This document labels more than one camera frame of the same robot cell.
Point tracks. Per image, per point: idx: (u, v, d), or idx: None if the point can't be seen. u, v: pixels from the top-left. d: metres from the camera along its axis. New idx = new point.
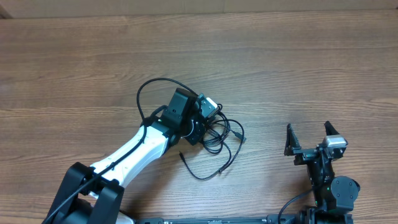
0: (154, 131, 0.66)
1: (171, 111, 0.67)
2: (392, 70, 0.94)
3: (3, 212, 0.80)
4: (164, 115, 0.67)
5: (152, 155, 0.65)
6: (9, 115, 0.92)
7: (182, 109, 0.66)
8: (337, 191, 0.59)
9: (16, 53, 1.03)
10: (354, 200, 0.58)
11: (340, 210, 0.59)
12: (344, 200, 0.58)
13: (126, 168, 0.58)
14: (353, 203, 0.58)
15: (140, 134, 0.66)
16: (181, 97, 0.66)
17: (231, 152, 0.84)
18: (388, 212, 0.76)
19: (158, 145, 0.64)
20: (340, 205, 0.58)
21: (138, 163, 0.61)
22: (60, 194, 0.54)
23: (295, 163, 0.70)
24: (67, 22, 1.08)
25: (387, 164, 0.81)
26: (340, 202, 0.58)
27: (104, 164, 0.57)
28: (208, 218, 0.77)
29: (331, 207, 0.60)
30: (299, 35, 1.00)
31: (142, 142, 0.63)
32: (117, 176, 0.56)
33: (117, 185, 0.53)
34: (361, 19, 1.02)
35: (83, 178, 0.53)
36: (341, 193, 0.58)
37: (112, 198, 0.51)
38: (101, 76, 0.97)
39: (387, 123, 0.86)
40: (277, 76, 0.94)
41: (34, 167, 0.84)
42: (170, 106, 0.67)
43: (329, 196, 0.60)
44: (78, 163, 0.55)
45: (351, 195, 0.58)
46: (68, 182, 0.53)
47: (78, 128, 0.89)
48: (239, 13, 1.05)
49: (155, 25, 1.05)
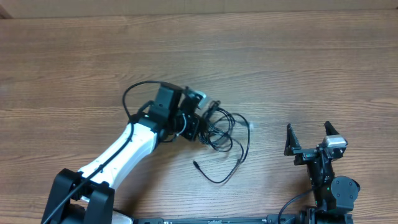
0: (142, 127, 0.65)
1: (158, 106, 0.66)
2: (392, 70, 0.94)
3: (3, 212, 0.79)
4: (151, 111, 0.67)
5: (142, 152, 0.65)
6: (9, 115, 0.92)
7: (168, 102, 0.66)
8: (337, 191, 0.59)
9: (16, 53, 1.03)
10: (354, 200, 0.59)
11: (341, 210, 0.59)
12: (344, 200, 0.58)
13: (115, 169, 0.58)
14: (353, 203, 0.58)
15: (127, 131, 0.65)
16: (166, 91, 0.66)
17: (232, 153, 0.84)
18: (389, 212, 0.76)
19: (147, 142, 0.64)
20: (341, 205, 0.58)
21: (127, 162, 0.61)
22: (51, 203, 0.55)
23: (296, 163, 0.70)
24: (67, 22, 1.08)
25: (387, 164, 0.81)
26: (340, 202, 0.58)
27: (91, 168, 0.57)
28: (208, 218, 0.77)
29: (331, 207, 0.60)
30: (298, 35, 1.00)
31: (130, 140, 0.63)
32: (107, 178, 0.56)
33: (107, 187, 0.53)
34: (361, 19, 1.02)
35: (71, 184, 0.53)
36: (341, 193, 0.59)
37: (102, 200, 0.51)
38: (101, 76, 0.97)
39: (387, 123, 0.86)
40: (277, 76, 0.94)
41: (34, 166, 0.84)
42: (156, 100, 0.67)
43: (329, 196, 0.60)
44: (65, 169, 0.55)
45: (351, 195, 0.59)
46: (58, 190, 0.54)
47: (78, 128, 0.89)
48: (239, 13, 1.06)
49: (155, 25, 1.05)
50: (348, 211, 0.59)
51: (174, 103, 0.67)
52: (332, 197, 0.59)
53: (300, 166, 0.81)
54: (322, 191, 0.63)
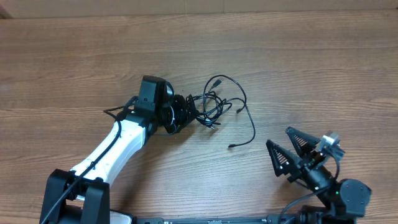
0: (129, 123, 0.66)
1: (143, 100, 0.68)
2: (392, 70, 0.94)
3: (4, 212, 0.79)
4: (137, 106, 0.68)
5: (133, 147, 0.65)
6: (9, 115, 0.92)
7: (153, 96, 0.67)
8: (347, 196, 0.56)
9: (15, 53, 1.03)
10: (365, 205, 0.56)
11: (351, 216, 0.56)
12: (356, 206, 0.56)
13: (107, 165, 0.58)
14: (364, 208, 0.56)
15: (114, 129, 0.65)
16: (150, 84, 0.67)
17: (231, 152, 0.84)
18: (388, 212, 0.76)
19: (137, 137, 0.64)
20: (351, 211, 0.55)
21: (119, 158, 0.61)
22: (45, 205, 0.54)
23: (291, 180, 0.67)
24: (67, 22, 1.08)
25: (387, 165, 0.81)
26: (351, 208, 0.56)
27: (83, 166, 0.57)
28: (208, 218, 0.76)
29: (340, 212, 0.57)
30: (298, 35, 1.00)
31: (120, 137, 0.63)
32: (99, 173, 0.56)
33: (101, 182, 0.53)
34: (361, 19, 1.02)
35: (65, 183, 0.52)
36: (352, 198, 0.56)
37: (98, 196, 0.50)
38: (101, 76, 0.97)
39: (387, 123, 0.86)
40: (277, 76, 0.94)
41: (34, 166, 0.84)
42: (140, 95, 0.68)
43: (339, 201, 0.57)
44: (58, 170, 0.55)
45: (362, 200, 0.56)
46: (51, 190, 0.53)
47: (78, 128, 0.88)
48: (239, 12, 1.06)
49: (155, 25, 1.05)
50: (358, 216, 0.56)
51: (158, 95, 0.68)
52: (341, 202, 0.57)
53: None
54: (331, 196, 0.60)
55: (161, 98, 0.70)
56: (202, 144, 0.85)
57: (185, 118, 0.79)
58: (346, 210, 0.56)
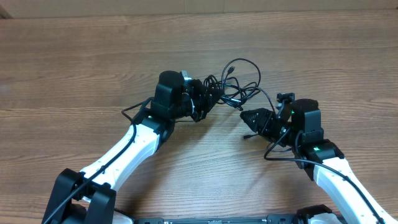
0: (145, 129, 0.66)
1: (159, 105, 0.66)
2: (392, 70, 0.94)
3: (3, 212, 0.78)
4: (154, 110, 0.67)
5: (145, 153, 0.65)
6: (9, 115, 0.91)
7: (168, 101, 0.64)
8: (300, 105, 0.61)
9: (15, 52, 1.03)
10: (318, 106, 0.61)
11: (313, 119, 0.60)
12: (310, 108, 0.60)
13: (117, 170, 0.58)
14: (319, 111, 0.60)
15: (130, 132, 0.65)
16: (165, 89, 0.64)
17: (231, 152, 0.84)
18: (390, 213, 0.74)
19: (150, 143, 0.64)
20: (308, 112, 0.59)
21: (130, 164, 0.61)
22: (51, 203, 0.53)
23: (261, 132, 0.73)
24: (67, 22, 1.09)
25: (387, 164, 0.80)
26: (306, 110, 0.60)
27: (93, 168, 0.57)
28: (208, 218, 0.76)
29: (303, 127, 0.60)
30: (298, 34, 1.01)
31: (134, 142, 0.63)
32: (109, 178, 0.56)
33: (108, 188, 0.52)
34: (361, 19, 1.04)
35: (73, 184, 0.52)
36: (302, 105, 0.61)
37: (104, 201, 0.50)
38: (101, 76, 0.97)
39: (387, 123, 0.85)
40: (277, 75, 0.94)
41: (34, 167, 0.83)
42: (157, 99, 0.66)
43: (298, 112, 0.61)
44: (68, 169, 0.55)
45: (313, 104, 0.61)
46: (59, 190, 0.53)
47: (78, 128, 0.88)
48: (239, 12, 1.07)
49: (155, 25, 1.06)
50: (319, 119, 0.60)
51: (173, 100, 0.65)
52: (298, 111, 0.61)
53: (295, 162, 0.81)
54: (293, 126, 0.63)
55: (179, 98, 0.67)
56: (203, 144, 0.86)
57: (206, 104, 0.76)
58: (303, 112, 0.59)
